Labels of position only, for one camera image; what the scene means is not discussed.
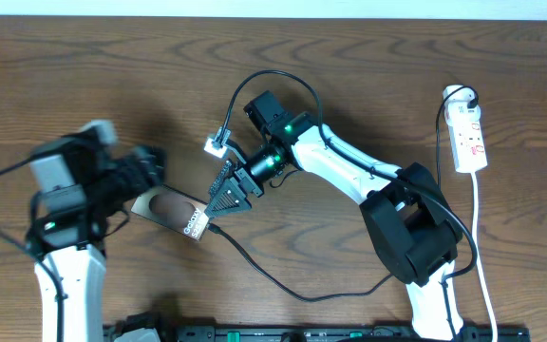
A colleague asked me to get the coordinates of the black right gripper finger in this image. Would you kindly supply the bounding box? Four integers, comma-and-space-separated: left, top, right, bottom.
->
208, 159, 233, 198
204, 178, 252, 219

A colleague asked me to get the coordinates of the black charger cable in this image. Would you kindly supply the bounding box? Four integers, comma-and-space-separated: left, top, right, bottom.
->
206, 85, 480, 303

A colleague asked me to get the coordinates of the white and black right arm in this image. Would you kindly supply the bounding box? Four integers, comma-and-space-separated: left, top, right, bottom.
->
204, 91, 463, 341

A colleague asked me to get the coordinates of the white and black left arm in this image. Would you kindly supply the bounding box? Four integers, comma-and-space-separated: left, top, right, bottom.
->
26, 128, 166, 341

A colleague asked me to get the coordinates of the white power strip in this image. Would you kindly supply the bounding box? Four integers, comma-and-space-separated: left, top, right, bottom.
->
443, 85, 488, 174

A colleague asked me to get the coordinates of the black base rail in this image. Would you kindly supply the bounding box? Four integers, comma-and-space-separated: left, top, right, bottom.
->
102, 323, 531, 342

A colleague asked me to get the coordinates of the white power strip cord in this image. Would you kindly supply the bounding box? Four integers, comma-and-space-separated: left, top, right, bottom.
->
469, 171, 500, 342

